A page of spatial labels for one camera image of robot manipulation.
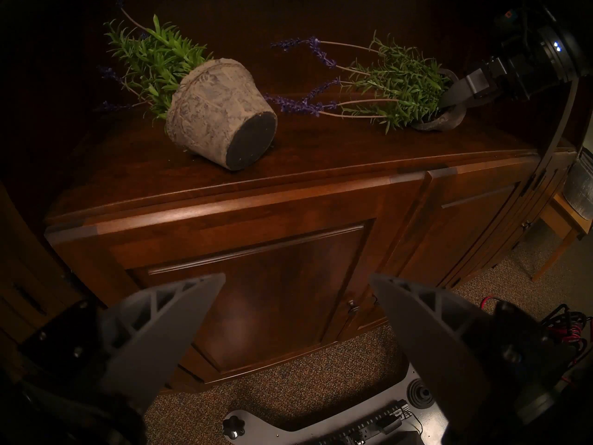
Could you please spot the light wooden side table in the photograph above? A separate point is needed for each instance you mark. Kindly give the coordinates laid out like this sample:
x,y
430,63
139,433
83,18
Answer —
x,y
558,217

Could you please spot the fake lavender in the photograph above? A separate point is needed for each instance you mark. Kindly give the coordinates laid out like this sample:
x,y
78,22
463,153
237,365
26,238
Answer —
x,y
403,82
217,115

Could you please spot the black star knob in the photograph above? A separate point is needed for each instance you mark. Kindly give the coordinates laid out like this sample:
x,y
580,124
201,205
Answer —
x,y
234,428

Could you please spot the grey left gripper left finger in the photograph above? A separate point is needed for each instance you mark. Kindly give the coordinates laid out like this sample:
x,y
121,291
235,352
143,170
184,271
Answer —
x,y
148,342

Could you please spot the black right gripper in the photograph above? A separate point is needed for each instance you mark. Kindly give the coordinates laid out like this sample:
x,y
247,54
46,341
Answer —
x,y
526,73

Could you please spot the grey power strip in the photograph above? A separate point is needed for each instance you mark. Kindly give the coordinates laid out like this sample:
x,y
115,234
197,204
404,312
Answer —
x,y
366,425

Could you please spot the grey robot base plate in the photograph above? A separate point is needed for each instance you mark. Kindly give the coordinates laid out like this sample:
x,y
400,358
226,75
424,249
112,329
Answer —
x,y
266,423

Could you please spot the black round rubber disc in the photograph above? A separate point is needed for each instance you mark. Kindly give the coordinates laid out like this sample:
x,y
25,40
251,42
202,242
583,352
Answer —
x,y
420,393

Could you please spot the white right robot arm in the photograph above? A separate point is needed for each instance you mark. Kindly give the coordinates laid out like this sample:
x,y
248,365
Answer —
x,y
563,54

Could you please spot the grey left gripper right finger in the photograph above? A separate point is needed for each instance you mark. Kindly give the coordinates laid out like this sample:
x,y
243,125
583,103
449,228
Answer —
x,y
444,346

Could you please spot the dark wooden shelf cabinet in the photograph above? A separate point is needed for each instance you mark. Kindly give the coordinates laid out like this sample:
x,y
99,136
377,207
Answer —
x,y
278,263

